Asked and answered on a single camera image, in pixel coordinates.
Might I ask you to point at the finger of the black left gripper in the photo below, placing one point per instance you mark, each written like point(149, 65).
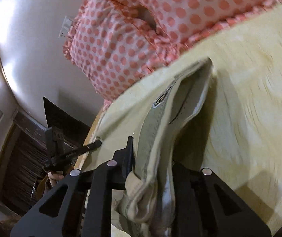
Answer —
point(69, 156)

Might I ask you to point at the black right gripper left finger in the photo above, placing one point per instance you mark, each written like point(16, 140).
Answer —
point(80, 204)

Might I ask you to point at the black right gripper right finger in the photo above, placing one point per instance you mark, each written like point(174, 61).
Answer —
point(207, 206)

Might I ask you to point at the person's left hand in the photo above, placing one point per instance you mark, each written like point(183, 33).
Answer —
point(54, 178)

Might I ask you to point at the black triangular object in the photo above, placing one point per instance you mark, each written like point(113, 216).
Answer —
point(74, 131)

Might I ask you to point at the pink polka dot lower pillow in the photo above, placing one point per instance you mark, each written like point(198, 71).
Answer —
point(114, 46)

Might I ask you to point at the pink polka dot pillow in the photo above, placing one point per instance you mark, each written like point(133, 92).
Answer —
point(184, 22)
point(114, 46)

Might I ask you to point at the cream yellow bedspread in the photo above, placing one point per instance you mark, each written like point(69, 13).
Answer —
point(238, 133)

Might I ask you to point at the pink polka dot upper pillow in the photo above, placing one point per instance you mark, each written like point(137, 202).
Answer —
point(184, 22)

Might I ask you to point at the white wall switch plate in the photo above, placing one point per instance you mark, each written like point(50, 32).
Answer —
point(65, 28)

